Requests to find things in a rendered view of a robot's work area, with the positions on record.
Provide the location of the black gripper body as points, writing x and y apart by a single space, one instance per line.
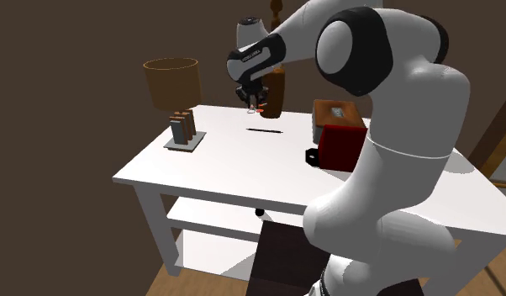
249 93

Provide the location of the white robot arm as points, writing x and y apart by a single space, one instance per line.
408 123

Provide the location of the small red and white thing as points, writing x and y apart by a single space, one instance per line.
258 110

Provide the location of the tall brown wooden bottle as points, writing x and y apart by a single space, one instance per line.
274 96

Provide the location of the black pen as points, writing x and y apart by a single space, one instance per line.
264 131

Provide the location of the white table with shelves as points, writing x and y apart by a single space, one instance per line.
245 164

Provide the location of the brown shade table lamp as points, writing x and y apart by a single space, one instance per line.
173 84

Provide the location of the brown tissue box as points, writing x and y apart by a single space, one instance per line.
328 112

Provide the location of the small black block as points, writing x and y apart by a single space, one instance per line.
311 157

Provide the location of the dark red box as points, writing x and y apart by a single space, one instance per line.
341 147

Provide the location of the dark robot stand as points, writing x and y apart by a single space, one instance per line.
285 254

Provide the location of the brown wooden frame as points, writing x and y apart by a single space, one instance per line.
492 131

